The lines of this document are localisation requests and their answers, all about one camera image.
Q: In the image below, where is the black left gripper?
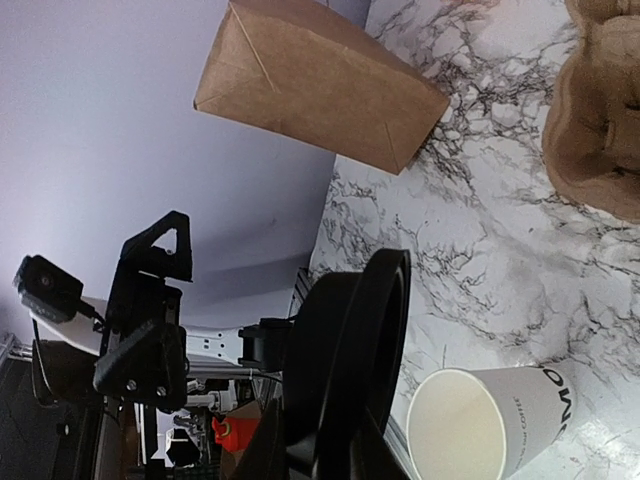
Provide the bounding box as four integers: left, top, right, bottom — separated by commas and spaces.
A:
93, 211, 193, 411

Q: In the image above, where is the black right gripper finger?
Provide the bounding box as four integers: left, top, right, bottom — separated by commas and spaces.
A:
230, 398, 298, 480

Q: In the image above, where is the white paper coffee cup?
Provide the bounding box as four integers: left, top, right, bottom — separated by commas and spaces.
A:
406, 366, 577, 480

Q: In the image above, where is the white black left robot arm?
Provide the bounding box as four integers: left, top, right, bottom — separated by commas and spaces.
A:
14, 211, 292, 479

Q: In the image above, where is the brown paper takeout bag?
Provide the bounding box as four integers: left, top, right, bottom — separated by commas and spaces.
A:
194, 1, 449, 174

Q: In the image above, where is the orange object in background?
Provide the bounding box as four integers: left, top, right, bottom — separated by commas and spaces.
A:
212, 416, 260, 453

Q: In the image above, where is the brown cardboard cup carrier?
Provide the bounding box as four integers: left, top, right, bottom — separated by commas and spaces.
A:
542, 1, 639, 223

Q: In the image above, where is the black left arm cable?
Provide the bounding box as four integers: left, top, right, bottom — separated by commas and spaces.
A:
74, 299, 109, 331

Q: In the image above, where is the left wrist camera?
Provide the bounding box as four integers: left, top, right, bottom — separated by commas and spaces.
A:
13, 255, 84, 324

